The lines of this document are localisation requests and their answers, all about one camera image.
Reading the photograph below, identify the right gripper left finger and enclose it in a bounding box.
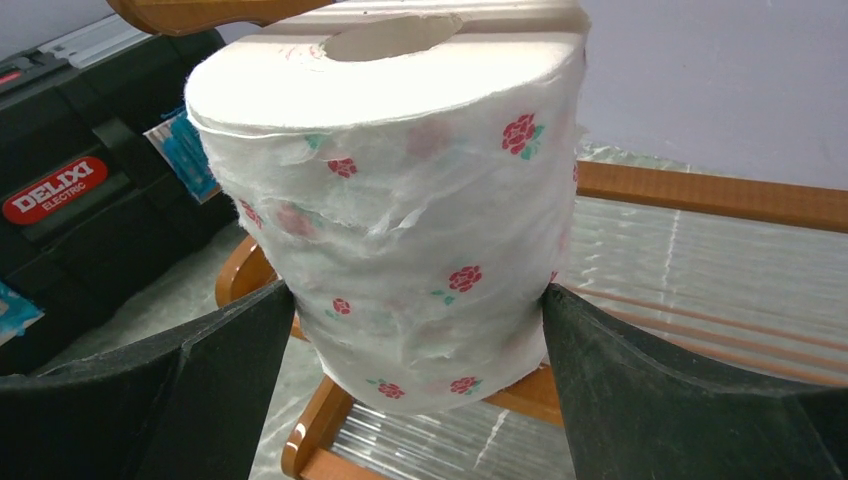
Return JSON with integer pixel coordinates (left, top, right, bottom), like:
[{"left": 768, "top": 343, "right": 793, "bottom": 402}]
[{"left": 1, "top": 281, "right": 294, "bottom": 479}]

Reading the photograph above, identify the black plastic toolbox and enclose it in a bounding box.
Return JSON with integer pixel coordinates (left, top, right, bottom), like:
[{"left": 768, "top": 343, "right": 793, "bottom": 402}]
[{"left": 1, "top": 15, "right": 235, "bottom": 375}]

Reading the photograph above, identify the orange wooden shelf rack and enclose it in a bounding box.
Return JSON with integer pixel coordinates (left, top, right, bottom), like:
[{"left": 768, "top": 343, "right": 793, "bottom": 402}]
[{"left": 107, "top": 1, "right": 847, "bottom": 479}]

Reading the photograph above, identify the white floral paper roll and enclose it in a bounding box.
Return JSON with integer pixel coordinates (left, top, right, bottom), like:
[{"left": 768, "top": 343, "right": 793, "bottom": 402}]
[{"left": 184, "top": 1, "right": 590, "bottom": 414}]

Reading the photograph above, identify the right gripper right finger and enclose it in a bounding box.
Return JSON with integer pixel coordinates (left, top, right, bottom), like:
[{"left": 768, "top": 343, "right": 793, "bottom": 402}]
[{"left": 541, "top": 284, "right": 847, "bottom": 479}]

